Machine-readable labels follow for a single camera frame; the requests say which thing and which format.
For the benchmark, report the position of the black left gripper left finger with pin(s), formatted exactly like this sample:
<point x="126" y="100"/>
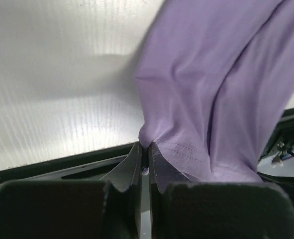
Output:
<point x="122" y="205"/>

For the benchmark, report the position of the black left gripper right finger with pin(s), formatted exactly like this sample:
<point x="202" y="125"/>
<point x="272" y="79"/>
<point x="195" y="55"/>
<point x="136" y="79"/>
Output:
<point x="172" y="199"/>

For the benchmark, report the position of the purple t-shirt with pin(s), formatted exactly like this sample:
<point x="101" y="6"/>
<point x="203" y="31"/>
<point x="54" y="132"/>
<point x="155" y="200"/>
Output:
<point x="214" y="79"/>

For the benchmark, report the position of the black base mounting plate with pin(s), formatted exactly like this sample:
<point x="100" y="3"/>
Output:
<point x="89" y="164"/>

